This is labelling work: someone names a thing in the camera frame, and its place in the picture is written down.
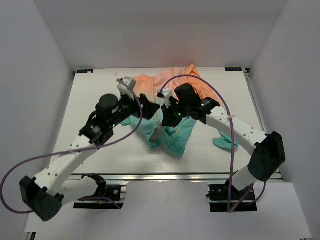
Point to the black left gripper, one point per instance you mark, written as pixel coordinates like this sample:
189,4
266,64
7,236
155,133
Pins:
149,108

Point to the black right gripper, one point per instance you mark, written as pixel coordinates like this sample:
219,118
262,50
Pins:
168,119

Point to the peach and teal jacket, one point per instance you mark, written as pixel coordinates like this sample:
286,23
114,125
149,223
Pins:
174,139

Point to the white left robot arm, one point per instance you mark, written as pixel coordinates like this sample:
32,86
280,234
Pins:
47,191

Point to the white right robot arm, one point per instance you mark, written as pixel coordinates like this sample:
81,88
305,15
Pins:
266,150

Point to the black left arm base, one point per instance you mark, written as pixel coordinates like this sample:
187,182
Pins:
106,196

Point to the right blue table label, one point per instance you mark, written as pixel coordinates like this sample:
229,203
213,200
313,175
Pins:
233,69

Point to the blue table label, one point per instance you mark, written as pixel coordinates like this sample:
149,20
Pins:
233,69
84,71

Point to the left blue table label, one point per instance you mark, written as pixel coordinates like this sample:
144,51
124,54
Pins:
84,71

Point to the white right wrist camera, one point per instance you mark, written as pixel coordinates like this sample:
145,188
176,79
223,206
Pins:
163,97

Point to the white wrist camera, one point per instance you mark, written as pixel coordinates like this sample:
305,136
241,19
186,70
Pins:
126,86
163,97

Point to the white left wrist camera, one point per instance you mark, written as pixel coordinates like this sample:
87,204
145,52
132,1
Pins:
126,86

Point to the aluminium table rail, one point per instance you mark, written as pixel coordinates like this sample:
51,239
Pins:
165,177

